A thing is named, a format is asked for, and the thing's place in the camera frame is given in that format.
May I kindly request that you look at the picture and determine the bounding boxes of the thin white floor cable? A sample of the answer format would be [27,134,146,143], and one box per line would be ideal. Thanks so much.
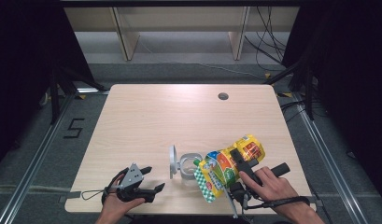
[138,40,264,78]

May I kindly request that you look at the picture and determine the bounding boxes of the aluminium floor rail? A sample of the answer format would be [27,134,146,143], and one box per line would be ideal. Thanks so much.
[0,92,75,224]
[292,92,364,224]

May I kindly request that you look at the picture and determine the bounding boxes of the beige wooden desk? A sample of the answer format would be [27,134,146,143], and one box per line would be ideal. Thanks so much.
[63,6,300,62]

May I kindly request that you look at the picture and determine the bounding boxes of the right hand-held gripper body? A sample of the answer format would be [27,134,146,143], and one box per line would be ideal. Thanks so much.
[225,161,291,219]

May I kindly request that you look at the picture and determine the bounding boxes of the left hand-held gripper cable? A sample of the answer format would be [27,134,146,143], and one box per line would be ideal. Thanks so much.
[81,167,131,204]

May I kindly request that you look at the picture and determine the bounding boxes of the black metal stand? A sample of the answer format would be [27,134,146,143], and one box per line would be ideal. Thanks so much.
[48,66,108,125]
[264,59,316,120]

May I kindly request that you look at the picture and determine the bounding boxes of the person's right hand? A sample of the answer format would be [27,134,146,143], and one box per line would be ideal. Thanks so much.
[238,165,304,206]

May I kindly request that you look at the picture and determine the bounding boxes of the person's left hand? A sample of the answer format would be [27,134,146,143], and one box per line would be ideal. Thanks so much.
[99,173,147,217]

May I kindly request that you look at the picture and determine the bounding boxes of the hand-held gripper cable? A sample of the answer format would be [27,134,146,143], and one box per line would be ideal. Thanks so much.
[241,195,312,211]
[81,167,131,204]

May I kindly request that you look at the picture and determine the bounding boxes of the right hand-held gripper cable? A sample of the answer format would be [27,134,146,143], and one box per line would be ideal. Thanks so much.
[241,195,312,211]

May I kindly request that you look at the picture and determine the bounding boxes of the yellow pouch with green cap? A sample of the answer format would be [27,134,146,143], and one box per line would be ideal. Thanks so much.
[193,133,266,203]

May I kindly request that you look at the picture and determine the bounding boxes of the black curtain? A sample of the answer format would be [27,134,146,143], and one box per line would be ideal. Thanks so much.
[0,0,93,171]
[281,0,382,197]

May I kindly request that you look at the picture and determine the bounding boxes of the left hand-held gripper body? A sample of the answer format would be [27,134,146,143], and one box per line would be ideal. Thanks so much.
[116,162,149,203]

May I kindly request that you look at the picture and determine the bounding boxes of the black floor cables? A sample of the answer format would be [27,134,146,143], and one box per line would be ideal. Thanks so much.
[280,100,305,123]

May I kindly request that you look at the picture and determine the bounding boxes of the bundle of black cables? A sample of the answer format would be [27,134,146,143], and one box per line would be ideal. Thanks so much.
[244,6,288,64]

